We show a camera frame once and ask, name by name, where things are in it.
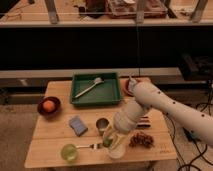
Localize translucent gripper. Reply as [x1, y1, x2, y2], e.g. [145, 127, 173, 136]
[102, 125, 127, 153]

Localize green pepper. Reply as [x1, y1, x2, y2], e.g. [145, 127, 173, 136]
[103, 138, 113, 148]

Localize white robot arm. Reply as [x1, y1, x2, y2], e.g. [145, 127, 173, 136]
[103, 82, 213, 151]

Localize metal cup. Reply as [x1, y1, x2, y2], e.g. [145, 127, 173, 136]
[96, 118, 109, 135]

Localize green plastic cup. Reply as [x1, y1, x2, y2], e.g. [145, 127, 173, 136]
[61, 144, 78, 162]

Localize silver fork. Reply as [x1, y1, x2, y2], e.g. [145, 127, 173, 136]
[77, 143, 102, 150]

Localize striped cloth block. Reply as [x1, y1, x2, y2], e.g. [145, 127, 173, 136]
[136, 116, 151, 129]

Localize blue sponge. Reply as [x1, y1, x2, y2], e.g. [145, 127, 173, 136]
[69, 116, 88, 137]

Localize wooden table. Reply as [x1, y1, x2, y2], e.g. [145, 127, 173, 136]
[25, 81, 177, 169]

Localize green plastic tray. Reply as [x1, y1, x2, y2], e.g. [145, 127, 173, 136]
[70, 72, 123, 107]

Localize crumpled white packet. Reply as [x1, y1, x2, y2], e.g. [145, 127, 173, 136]
[128, 77, 138, 93]

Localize white dish brush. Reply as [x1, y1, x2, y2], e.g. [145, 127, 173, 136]
[75, 77, 104, 98]

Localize dark red bowl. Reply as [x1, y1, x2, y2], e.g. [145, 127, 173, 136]
[37, 96, 61, 117]

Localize orange fruit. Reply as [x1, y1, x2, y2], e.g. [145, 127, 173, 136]
[43, 100, 55, 112]

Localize black pedal box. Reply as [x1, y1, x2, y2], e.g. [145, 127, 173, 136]
[183, 128, 200, 141]

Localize black cable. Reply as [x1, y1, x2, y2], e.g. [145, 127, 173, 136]
[164, 103, 213, 171]

